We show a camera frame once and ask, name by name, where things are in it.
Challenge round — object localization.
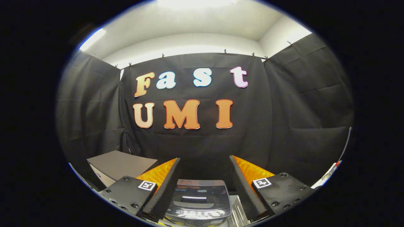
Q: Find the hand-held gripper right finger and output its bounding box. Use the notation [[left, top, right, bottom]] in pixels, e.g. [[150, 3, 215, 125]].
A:
[[229, 155, 316, 221]]

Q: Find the white flat object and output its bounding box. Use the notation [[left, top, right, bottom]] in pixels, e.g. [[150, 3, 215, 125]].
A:
[[311, 161, 343, 189]]

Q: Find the thin grey cable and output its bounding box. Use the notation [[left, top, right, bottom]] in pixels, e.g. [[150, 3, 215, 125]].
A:
[[338, 127, 353, 163]]

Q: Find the ceiling light strip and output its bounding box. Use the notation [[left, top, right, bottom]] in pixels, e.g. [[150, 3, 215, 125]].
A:
[[79, 28, 107, 51]]

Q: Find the ceiling light panel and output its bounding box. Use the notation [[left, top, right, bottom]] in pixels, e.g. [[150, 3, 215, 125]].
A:
[[157, 0, 237, 7]]

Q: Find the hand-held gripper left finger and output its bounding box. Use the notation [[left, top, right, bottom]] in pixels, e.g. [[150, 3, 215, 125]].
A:
[[98, 158, 181, 220]]

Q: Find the dark transparent washing machine lid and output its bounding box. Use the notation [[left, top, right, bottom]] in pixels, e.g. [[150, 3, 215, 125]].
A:
[[166, 179, 232, 221]]

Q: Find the grey cabinet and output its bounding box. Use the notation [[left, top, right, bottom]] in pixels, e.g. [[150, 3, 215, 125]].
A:
[[87, 150, 158, 189]]

